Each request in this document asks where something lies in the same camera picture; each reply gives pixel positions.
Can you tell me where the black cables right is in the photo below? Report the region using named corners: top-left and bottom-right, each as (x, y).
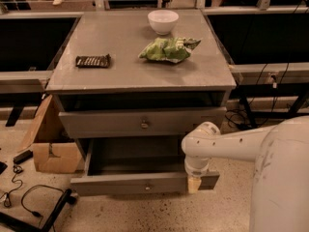
top-left (224, 0), bottom-right (309, 132)

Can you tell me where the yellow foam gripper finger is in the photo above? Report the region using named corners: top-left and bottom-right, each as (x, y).
top-left (187, 176), bottom-right (202, 194)

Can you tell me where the black stand on floor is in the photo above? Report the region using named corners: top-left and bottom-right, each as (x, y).
top-left (0, 188), bottom-right (77, 232)

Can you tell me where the brown cardboard box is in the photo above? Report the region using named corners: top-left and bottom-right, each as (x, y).
top-left (18, 96), bottom-right (85, 174)

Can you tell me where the green chip bag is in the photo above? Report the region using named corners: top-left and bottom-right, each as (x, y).
top-left (138, 37), bottom-right (201, 64)

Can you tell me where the black power adapter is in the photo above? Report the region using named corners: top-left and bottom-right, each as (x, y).
top-left (14, 150), bottom-right (33, 164)

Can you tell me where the white ceramic bowl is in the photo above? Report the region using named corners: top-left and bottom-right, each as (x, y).
top-left (148, 10), bottom-right (179, 35)

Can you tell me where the grey drawer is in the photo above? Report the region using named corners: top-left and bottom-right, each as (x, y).
top-left (59, 107), bottom-right (226, 138)
top-left (70, 137), bottom-right (221, 197)

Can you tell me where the black floor cable left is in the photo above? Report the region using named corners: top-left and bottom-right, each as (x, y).
top-left (0, 164), bottom-right (66, 232)

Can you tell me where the grey top drawer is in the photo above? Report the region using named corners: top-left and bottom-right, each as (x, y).
top-left (59, 107), bottom-right (226, 138)

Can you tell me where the dark snack bar packet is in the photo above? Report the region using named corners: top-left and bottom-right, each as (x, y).
top-left (75, 54), bottom-right (111, 68)

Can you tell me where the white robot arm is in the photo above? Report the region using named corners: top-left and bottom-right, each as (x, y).
top-left (182, 116), bottom-right (309, 232)

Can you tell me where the grey drawer cabinet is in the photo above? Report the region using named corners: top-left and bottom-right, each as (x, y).
top-left (44, 9), bottom-right (237, 140)

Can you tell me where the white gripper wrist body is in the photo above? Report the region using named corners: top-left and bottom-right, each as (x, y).
top-left (184, 157), bottom-right (210, 178)

